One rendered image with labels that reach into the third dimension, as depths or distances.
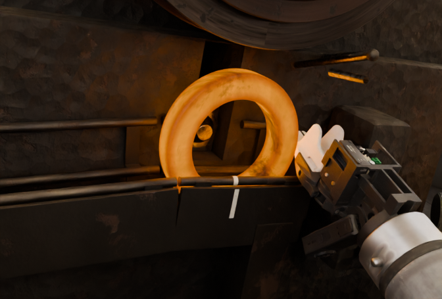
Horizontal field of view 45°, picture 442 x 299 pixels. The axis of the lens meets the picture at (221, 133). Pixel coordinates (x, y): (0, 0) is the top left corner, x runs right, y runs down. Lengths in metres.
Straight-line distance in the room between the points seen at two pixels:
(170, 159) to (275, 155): 0.15
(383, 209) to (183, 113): 0.25
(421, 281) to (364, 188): 0.13
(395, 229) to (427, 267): 0.05
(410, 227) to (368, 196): 0.07
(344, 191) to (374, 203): 0.04
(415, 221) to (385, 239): 0.04
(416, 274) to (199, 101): 0.30
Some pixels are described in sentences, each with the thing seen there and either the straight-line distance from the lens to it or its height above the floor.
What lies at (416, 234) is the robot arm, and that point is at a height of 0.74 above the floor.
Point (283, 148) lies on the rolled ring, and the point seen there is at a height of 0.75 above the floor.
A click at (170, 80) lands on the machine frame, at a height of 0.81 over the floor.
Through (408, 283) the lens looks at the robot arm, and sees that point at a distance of 0.58.
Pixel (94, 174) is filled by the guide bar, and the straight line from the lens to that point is 0.67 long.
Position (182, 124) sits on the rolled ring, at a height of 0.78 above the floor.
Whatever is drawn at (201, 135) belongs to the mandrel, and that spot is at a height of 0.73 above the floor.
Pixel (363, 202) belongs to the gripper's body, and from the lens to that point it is 0.65.
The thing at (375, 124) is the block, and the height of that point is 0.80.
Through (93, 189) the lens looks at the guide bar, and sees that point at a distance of 0.61.
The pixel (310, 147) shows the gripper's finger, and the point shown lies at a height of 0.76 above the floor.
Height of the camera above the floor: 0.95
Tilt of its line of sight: 16 degrees down
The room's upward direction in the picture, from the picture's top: 11 degrees clockwise
